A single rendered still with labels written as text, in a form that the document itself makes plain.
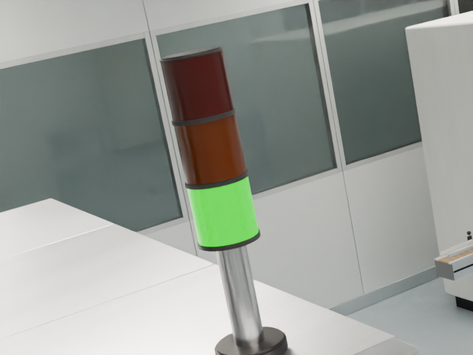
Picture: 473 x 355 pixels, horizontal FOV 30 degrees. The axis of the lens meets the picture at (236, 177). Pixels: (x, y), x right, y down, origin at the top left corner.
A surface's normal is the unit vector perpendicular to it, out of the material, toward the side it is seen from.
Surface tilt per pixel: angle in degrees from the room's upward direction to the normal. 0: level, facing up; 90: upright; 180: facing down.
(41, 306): 0
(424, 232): 90
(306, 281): 90
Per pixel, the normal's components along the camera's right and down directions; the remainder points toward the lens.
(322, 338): -0.19, -0.96
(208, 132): 0.11, 0.18
